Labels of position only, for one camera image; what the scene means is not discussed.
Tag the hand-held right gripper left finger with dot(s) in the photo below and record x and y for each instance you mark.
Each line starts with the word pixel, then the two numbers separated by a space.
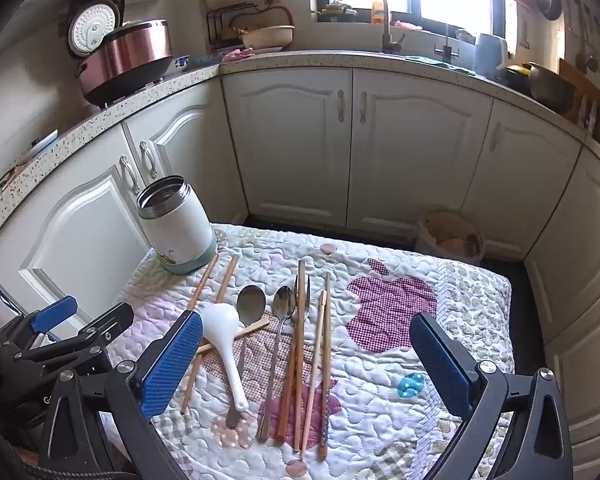
pixel 172 362

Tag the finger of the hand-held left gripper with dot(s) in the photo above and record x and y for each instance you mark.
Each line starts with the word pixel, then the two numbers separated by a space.
pixel 55 312
pixel 107 322

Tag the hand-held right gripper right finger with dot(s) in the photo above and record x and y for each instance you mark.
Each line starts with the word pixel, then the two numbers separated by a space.
pixel 440 360

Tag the light wooden chopstick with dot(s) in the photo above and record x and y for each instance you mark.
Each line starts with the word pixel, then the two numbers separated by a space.
pixel 225 285
pixel 255 327
pixel 299 360
pixel 312 385
pixel 202 282

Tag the large metal spoon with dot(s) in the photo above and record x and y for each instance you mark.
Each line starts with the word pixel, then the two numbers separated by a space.
pixel 250 305

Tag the patterned-end wooden chopstick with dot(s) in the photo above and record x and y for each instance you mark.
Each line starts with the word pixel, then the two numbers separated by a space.
pixel 325 360

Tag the white steel-rimmed jar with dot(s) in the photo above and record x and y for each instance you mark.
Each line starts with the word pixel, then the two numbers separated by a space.
pixel 180 230

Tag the dark brown wooden chopstick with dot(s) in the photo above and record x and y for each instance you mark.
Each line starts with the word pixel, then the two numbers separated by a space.
pixel 285 400

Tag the small metal spoon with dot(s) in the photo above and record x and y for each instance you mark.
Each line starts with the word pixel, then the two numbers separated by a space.
pixel 284 302

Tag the metal fork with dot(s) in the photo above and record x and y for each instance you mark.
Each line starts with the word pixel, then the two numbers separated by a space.
pixel 306 305

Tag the hanging kitchen utensils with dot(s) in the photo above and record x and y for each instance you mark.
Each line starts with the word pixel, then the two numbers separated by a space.
pixel 585 35

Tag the patchwork quilt with apple print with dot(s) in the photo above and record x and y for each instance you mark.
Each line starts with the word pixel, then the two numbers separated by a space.
pixel 380 410

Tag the pale floor basket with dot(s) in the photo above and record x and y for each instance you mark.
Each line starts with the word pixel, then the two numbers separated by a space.
pixel 447 235

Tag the white kitchen cabinets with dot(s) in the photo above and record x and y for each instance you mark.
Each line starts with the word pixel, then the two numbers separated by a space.
pixel 290 150

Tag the blue patterned bowl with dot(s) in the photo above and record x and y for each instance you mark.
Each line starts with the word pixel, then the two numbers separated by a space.
pixel 181 62

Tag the pink rice cooker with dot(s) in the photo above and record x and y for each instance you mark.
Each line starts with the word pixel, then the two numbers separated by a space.
pixel 135 50

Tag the metal wok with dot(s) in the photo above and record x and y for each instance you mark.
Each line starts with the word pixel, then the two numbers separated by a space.
pixel 550 90

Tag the dark pot with yellow rim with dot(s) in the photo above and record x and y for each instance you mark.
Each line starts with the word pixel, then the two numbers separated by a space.
pixel 517 77

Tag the green dish cloth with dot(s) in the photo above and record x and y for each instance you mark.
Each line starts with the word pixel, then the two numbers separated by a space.
pixel 440 64

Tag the pink cloth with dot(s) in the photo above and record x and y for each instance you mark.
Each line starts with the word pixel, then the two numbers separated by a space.
pixel 237 53

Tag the wooden cutting board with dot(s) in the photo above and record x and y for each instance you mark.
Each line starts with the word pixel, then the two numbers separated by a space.
pixel 587 100

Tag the small metal tap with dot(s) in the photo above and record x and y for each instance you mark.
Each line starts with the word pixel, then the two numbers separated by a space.
pixel 446 50

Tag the light blue kettle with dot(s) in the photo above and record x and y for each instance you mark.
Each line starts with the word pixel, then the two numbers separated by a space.
pixel 490 52

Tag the beige bowl on rack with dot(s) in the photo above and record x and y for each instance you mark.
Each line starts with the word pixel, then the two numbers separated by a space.
pixel 267 37

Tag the speckled kitchen countertop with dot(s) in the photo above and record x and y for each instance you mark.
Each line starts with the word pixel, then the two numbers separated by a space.
pixel 305 60

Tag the tall kitchen faucet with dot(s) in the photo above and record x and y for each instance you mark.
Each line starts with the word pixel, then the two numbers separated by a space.
pixel 385 25

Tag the orange carton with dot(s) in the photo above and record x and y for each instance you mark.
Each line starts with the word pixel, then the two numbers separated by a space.
pixel 378 12

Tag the small pot on windowsill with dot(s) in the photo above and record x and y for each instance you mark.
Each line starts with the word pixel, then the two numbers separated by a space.
pixel 337 11

